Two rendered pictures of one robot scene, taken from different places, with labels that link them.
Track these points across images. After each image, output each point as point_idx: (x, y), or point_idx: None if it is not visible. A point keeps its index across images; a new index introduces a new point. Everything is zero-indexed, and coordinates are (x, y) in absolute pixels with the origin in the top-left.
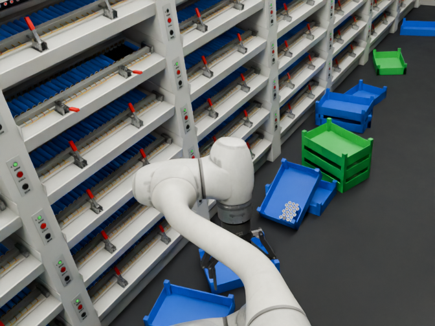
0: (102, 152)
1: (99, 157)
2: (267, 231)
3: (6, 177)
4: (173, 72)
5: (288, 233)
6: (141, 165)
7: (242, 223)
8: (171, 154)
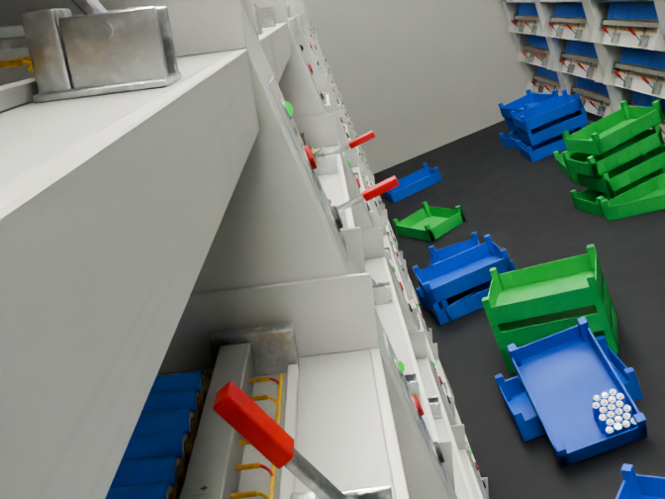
0: (401, 359)
1: (412, 369)
2: (608, 475)
3: (413, 419)
4: (354, 182)
5: (642, 450)
6: None
7: None
8: (427, 374)
